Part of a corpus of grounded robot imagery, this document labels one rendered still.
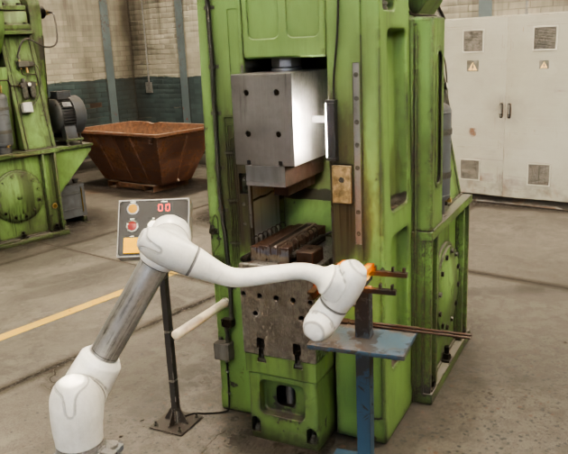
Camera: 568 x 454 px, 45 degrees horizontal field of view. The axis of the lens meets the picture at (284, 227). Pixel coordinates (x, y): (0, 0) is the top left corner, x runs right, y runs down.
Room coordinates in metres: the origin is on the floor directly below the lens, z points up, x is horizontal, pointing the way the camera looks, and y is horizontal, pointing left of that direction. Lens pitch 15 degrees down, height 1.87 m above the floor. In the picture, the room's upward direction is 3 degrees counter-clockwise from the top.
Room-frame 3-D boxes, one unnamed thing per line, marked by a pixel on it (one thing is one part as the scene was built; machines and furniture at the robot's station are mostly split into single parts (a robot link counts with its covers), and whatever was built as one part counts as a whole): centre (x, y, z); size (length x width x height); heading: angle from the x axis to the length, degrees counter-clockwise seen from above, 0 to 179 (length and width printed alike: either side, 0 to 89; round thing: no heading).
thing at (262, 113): (3.19, -0.06, 1.56); 0.42 x 0.39 x 0.40; 153
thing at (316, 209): (3.47, -0.21, 1.37); 0.41 x 0.10 x 0.91; 63
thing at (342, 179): (3.00, -0.27, 1.27); 0.09 x 0.02 x 0.17; 63
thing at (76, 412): (2.01, 0.70, 0.77); 0.18 x 0.16 x 0.22; 5
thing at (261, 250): (3.21, -0.02, 0.96); 0.42 x 0.20 x 0.09; 153
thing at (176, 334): (3.10, 0.42, 0.62); 0.44 x 0.05 x 0.05; 153
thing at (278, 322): (3.19, -0.08, 0.69); 0.56 x 0.38 x 0.45; 153
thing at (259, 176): (3.21, -0.02, 1.32); 0.42 x 0.20 x 0.10; 153
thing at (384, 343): (2.62, -0.31, 0.70); 0.40 x 0.30 x 0.02; 68
